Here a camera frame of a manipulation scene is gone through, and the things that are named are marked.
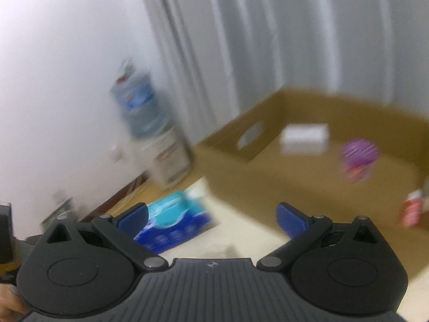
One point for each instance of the white rectangular box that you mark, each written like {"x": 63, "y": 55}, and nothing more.
{"x": 303, "y": 139}

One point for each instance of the purple air freshener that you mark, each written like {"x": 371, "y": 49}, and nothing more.
{"x": 358, "y": 157}

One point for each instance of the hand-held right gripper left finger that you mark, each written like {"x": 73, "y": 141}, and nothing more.
{"x": 134, "y": 219}

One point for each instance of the person's left hand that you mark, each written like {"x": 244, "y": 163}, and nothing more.
{"x": 10, "y": 298}

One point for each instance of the grey curtain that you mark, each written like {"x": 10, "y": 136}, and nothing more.
{"x": 268, "y": 40}

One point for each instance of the white water dispenser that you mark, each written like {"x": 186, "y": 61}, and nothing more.
{"x": 171, "y": 161}

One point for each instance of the blue water bottle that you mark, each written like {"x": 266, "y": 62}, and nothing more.
{"x": 140, "y": 107}

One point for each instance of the clear plastic bag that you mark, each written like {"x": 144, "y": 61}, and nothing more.
{"x": 125, "y": 70}

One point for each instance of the blue tissue pack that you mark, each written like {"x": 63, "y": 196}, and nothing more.
{"x": 174, "y": 221}

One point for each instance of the red and white bottle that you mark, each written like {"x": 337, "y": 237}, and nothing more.
{"x": 412, "y": 209}

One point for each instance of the brown cardboard box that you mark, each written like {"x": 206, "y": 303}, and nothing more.
{"x": 234, "y": 174}

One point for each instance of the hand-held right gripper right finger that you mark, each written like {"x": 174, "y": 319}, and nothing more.
{"x": 291, "y": 219}

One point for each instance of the grey floor object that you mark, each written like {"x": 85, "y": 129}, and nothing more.
{"x": 60, "y": 209}

